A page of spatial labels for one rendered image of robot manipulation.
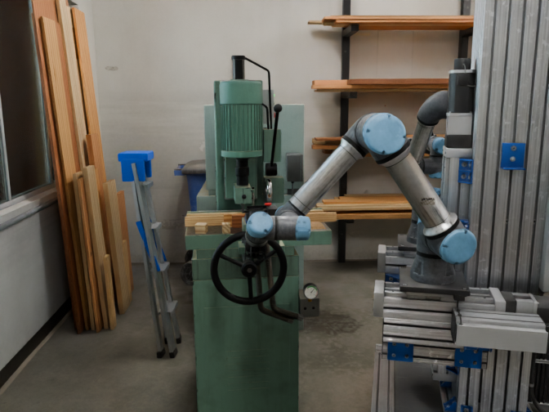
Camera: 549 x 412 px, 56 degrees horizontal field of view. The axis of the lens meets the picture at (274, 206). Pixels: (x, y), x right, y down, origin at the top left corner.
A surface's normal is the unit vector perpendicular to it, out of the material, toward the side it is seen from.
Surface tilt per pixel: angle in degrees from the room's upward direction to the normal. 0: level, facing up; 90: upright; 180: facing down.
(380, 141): 84
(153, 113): 90
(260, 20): 90
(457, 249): 96
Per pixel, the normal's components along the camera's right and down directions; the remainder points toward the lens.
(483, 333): -0.22, 0.19
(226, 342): 0.12, 0.19
